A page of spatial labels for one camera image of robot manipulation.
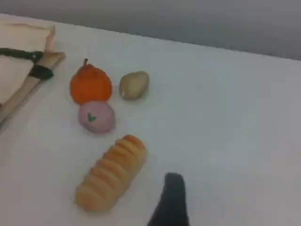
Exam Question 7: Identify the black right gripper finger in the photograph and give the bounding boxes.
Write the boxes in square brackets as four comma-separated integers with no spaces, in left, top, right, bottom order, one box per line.
[146,172,190,226]

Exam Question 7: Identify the beige egg yolk pastry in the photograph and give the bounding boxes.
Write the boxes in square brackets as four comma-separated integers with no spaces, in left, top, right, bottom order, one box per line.
[119,71,150,102]

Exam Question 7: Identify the white canvas handbag green handles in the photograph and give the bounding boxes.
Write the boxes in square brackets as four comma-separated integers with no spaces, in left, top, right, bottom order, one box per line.
[0,18,66,135]

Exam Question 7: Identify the striped golden bread roll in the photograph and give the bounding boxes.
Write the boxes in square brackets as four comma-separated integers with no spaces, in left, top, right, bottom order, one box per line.
[75,134,147,211]

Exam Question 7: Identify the pink bun green heart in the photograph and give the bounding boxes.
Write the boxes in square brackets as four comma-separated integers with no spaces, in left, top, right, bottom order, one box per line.
[78,101,116,135]

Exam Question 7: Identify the orange pear-shaped fruit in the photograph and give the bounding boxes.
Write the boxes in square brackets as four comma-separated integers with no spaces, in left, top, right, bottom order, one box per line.
[70,58,113,105]

